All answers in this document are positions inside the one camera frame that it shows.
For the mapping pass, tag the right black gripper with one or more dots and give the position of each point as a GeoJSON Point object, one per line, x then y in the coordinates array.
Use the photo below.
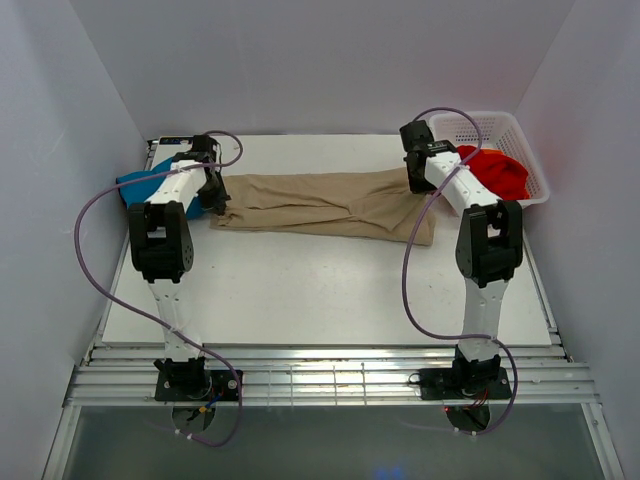
{"type": "Point", "coordinates": [415, 175]}

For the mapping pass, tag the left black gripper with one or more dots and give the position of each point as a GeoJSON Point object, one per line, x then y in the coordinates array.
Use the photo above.
{"type": "Point", "coordinates": [216, 189]}

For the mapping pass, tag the beige t shirt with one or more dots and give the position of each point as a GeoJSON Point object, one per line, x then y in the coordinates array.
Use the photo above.
{"type": "Point", "coordinates": [372, 205]}

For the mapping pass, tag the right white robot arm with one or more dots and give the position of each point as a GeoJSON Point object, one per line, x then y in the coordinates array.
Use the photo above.
{"type": "Point", "coordinates": [489, 247]}

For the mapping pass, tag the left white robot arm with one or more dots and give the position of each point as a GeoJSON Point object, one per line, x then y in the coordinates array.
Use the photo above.
{"type": "Point", "coordinates": [161, 245]}

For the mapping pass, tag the folded blue t shirt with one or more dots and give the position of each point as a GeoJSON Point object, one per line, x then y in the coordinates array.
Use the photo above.
{"type": "Point", "coordinates": [146, 186]}

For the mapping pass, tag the white plastic basket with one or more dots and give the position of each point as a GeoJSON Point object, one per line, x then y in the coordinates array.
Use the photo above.
{"type": "Point", "coordinates": [500, 131]}

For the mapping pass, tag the red t shirt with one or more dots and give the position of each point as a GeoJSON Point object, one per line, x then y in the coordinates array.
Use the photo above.
{"type": "Point", "coordinates": [500, 174]}

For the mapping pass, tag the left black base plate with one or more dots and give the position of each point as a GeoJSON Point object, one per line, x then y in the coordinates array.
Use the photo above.
{"type": "Point", "coordinates": [205, 386]}

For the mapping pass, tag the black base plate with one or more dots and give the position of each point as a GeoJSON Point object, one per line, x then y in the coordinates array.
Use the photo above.
{"type": "Point", "coordinates": [205, 386]}
{"type": "Point", "coordinates": [442, 384]}

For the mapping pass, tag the aluminium frame rails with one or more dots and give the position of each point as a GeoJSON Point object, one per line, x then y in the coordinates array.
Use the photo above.
{"type": "Point", "coordinates": [125, 376]}

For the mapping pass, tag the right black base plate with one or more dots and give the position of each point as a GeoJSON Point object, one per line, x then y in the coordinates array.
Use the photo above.
{"type": "Point", "coordinates": [442, 384]}

